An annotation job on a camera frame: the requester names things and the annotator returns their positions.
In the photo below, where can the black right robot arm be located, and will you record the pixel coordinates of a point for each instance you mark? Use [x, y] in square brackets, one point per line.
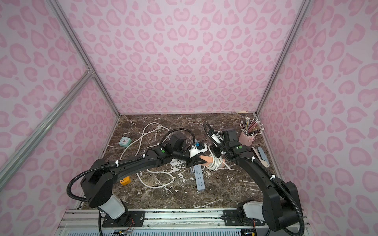
[281, 208]

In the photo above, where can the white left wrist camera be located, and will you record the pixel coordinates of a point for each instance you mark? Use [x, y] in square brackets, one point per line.
[198, 149]

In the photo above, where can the aluminium diagonal frame bar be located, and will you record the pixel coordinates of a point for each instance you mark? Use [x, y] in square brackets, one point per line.
[19, 157]

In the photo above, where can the yellow power strip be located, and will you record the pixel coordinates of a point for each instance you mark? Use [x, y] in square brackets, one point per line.
[125, 181]

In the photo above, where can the pink power strip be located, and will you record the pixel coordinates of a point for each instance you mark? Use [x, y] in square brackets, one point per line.
[213, 163]

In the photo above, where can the aluminium corner frame post left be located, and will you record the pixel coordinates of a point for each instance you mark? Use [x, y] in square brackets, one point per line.
[78, 46]

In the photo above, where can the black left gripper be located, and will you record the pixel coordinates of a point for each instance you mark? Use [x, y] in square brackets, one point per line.
[191, 158]

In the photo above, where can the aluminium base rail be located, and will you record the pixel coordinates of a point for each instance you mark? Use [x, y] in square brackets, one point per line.
[162, 222]

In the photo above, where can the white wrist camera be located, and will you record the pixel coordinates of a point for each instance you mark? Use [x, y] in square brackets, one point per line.
[216, 138]
[198, 149]

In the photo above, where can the small teal alarm clock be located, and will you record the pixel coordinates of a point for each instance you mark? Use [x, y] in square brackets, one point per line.
[125, 142]

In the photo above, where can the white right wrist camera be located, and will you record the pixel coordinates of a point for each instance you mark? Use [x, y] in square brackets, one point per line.
[216, 138]

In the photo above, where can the wooden grey block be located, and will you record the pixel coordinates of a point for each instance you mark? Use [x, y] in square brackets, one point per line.
[261, 156]

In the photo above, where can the light blue power strip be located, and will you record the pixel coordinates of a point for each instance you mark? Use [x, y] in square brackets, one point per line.
[199, 178]

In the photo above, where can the aluminium corner frame post right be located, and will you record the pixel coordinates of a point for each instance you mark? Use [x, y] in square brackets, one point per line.
[290, 39]

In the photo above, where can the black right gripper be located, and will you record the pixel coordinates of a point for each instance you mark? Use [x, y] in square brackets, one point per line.
[218, 152]

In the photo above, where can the aluminium corner frame post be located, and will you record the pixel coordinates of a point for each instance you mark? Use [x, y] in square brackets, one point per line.
[290, 39]
[78, 46]

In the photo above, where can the pink pen cup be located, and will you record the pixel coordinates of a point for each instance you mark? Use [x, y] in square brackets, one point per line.
[246, 138]

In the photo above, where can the bundle of pens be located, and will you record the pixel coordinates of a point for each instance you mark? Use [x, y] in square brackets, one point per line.
[251, 127]

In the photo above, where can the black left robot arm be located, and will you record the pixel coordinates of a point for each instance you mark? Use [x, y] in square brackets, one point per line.
[95, 186]

